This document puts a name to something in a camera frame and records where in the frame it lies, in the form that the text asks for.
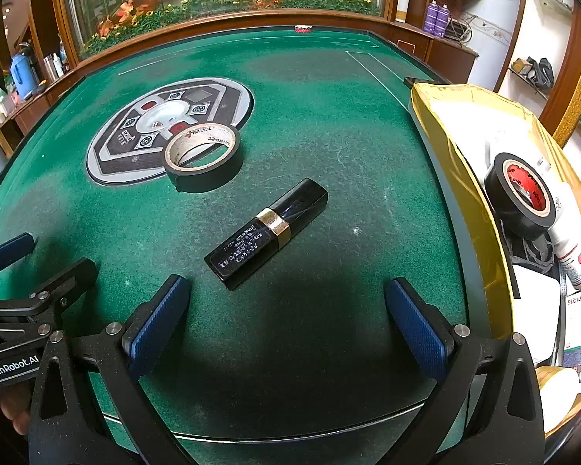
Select wooden wall shelf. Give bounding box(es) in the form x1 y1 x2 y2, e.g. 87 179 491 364
506 65 551 102

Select black tape roll white core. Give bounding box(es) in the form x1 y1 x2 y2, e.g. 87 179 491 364
163 124 245 193

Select black bag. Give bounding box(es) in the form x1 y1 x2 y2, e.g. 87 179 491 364
525 57 555 91

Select person's left hand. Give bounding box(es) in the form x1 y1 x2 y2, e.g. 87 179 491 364
0 387 33 437

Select plain white box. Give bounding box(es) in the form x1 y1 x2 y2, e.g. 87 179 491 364
511 264 562 364

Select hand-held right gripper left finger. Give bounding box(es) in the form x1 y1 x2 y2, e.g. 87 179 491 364
28 274 193 465

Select white bottle red label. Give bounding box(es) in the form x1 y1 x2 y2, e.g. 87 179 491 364
547 184 581 289

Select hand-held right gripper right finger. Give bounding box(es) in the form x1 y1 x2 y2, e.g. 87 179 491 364
383 277 547 465

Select black tape roll red core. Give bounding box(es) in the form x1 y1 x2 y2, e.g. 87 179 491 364
484 152 569 239

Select wooden cabinet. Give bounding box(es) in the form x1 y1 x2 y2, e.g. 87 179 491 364
392 22 480 86

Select cream tape roll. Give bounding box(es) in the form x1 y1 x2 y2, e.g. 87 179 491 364
535 365 581 429

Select blue thermos jug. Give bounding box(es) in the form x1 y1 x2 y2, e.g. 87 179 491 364
10 43 42 101

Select round grey table control panel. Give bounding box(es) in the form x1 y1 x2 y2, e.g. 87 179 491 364
86 77 254 186

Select tangled black cables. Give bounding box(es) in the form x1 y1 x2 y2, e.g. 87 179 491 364
445 16 473 45

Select gold cardboard box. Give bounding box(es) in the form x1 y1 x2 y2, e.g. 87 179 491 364
411 81 581 441

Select black lipstick tube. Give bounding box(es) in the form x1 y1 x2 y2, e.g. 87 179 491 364
204 177 329 292

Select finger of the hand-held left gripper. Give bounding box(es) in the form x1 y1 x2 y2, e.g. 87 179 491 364
0 258 99 350
0 232 36 273

